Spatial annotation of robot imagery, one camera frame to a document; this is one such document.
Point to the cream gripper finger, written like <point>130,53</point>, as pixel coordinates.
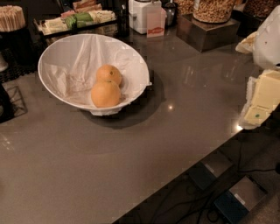
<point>263,97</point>
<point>247,45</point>

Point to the white rounded gripper body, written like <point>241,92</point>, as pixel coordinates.
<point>268,44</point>

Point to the orange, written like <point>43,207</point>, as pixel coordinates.
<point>109,72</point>
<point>105,94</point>

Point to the white paper bowl liner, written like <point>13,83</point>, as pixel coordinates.
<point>81,67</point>

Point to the white slanted bowl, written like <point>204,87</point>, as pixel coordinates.
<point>64,52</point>

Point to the glass jar of nuts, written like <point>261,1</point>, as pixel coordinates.
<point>260,8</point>

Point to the small metal pitcher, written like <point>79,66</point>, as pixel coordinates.
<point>170,9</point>

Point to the far grey floor box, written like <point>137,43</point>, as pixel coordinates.
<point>209,169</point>

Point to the grey floor box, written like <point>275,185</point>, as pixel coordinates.
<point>209,169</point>
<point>237,201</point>

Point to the near grey floor box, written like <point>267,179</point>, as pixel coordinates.
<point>237,201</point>

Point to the white appliance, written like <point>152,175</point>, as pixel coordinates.
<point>138,13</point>

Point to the tray of tea bags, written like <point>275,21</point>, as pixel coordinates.
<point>79,14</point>

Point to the cup of wooden stirrers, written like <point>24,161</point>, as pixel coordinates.
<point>12,18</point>

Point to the steel pedestal box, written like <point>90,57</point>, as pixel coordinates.
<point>204,36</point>

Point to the black wire rack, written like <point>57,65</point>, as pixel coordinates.
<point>12,103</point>

